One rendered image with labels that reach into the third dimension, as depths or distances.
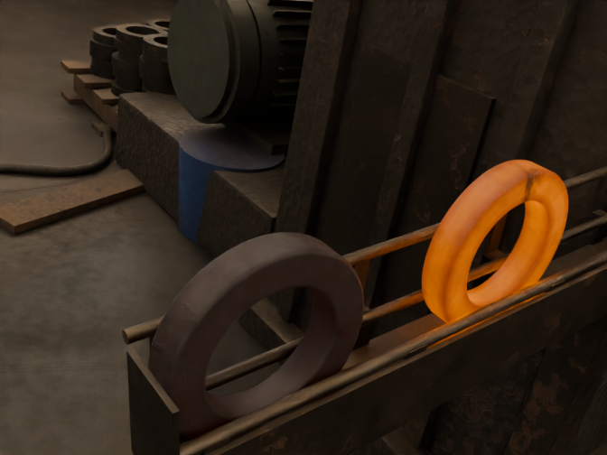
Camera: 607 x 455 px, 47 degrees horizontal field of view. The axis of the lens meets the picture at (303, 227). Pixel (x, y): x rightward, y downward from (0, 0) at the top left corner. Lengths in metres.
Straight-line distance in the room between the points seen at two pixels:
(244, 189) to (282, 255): 1.28
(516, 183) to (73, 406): 1.03
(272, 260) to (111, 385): 1.04
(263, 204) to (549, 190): 1.07
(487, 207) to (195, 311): 0.30
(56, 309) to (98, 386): 0.29
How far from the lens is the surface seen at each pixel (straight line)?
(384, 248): 0.68
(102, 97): 2.63
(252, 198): 1.74
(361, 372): 0.61
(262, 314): 1.62
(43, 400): 1.48
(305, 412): 0.58
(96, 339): 1.62
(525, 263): 0.79
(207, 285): 0.49
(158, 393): 0.51
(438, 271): 0.67
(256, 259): 0.49
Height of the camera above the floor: 0.99
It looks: 27 degrees down
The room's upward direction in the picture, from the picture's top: 11 degrees clockwise
